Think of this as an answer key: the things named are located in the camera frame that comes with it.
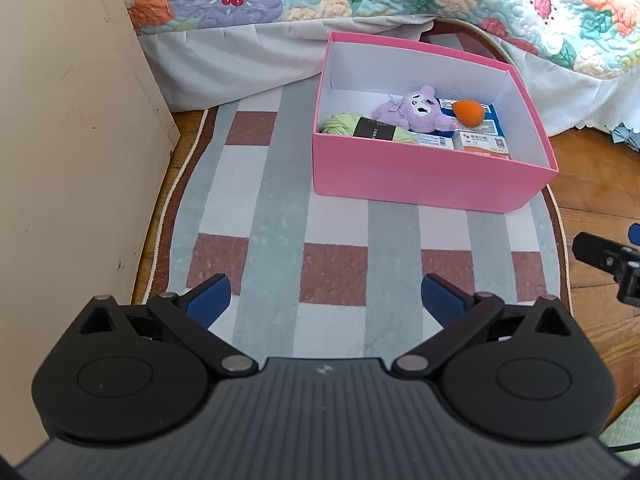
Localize white orange medicine box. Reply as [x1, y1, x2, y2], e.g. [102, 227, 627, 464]
[452, 130, 510, 159]

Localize beige cabinet panel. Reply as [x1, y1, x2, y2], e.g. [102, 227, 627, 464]
[1, 0, 179, 463]

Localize white bed skirt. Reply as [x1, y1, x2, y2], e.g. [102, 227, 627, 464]
[139, 16, 639, 136]

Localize orange sponge ball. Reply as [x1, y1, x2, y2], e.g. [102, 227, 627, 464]
[451, 100, 485, 127]

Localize blue medicine box rear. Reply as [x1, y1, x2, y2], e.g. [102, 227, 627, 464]
[438, 99, 495, 120]

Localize purple plush toy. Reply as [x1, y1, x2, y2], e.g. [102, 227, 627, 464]
[372, 84, 457, 133]

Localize blue medicine box middle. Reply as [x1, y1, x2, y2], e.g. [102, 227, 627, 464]
[456, 118, 503, 136]

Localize grey paper scraps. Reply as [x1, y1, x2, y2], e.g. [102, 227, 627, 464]
[611, 124, 640, 153]

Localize green yarn ball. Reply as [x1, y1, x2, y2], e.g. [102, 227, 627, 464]
[319, 113, 419, 144]

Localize checkered grey red rug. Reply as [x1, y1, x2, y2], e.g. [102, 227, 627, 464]
[144, 34, 566, 361]

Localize white blue medicine box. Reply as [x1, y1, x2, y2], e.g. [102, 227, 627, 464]
[414, 132, 454, 151]

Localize pink storage box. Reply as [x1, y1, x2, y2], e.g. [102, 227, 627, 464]
[311, 32, 558, 212]

